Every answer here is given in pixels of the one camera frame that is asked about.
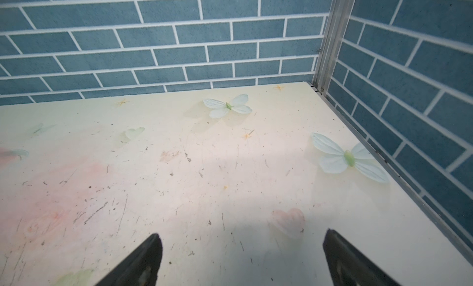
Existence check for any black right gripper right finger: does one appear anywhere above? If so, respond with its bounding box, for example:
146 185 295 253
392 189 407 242
323 229 400 286

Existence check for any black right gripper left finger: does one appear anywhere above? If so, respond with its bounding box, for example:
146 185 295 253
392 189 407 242
96 233 163 286

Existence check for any aluminium right corner post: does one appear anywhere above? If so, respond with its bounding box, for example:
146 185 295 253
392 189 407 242
312 0 355 95

